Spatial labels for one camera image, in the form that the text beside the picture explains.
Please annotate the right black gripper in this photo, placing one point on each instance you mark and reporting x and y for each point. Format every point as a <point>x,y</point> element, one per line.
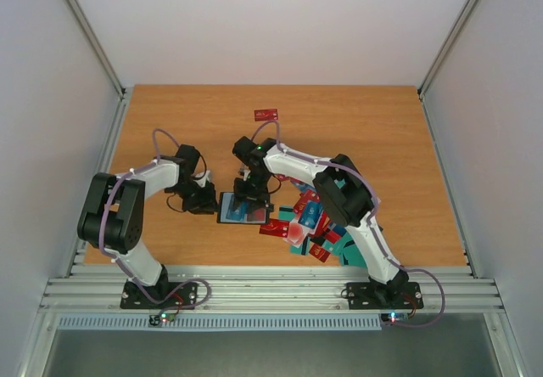
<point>254,197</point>

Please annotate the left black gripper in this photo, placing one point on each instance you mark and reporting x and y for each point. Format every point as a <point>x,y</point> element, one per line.
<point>208,203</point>

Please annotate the blue card pile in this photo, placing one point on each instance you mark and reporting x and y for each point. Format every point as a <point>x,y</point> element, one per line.
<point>236,210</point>

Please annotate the black leather card holder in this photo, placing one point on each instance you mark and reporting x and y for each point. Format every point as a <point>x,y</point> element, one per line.
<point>224,202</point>

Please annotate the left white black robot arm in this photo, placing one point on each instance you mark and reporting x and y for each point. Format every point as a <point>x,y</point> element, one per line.
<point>111,218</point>

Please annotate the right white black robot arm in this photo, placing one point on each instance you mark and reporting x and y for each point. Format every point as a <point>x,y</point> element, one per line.
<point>345,196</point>

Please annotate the red VIP card upper pile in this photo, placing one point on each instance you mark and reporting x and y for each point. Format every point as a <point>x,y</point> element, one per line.
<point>300,205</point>

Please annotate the teal card bottom left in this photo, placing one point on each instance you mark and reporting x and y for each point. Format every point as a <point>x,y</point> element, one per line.
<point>301,250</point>

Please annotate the teal card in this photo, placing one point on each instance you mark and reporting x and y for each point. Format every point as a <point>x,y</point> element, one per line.
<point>301,250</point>
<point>351,256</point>

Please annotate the lone red card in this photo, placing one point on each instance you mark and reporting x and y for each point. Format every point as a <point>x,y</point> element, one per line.
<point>266,115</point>

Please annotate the red card bottom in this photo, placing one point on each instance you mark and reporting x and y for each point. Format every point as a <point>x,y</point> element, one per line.
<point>320,253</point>

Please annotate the teal card bottom right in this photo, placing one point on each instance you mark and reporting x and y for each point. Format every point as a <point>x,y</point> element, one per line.
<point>351,256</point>

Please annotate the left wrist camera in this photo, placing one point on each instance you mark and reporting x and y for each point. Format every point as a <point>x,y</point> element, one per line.
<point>203,178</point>

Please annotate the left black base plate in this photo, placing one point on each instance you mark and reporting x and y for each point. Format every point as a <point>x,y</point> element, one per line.
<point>162,296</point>

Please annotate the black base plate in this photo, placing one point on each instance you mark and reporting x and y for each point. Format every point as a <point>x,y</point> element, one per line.
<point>366,296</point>
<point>162,296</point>

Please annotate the grey slotted cable duct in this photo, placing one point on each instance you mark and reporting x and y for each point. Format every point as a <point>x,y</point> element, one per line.
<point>191,322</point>

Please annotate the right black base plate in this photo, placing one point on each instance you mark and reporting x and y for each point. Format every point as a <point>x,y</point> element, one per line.
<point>366,296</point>

